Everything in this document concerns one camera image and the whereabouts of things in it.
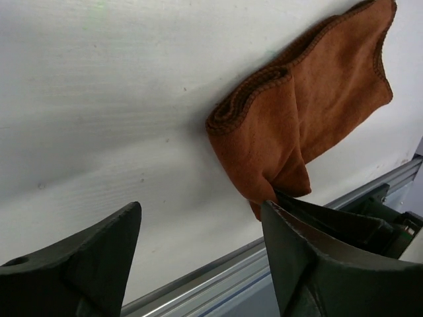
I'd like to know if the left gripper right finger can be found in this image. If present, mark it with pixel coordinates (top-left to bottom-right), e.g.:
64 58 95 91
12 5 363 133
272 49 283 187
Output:
261 201 422 316

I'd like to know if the brown towel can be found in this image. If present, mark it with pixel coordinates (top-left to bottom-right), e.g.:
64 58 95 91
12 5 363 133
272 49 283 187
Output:
206 1 397 217

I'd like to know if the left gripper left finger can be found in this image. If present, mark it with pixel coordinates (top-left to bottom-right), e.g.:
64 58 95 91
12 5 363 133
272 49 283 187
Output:
1 201 141 316

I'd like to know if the aluminium mounting rail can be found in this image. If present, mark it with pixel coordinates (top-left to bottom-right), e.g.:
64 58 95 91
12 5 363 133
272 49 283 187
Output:
120 157 423 317

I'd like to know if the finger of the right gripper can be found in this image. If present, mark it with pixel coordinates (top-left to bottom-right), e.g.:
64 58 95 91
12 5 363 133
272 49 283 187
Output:
276 191 397 258

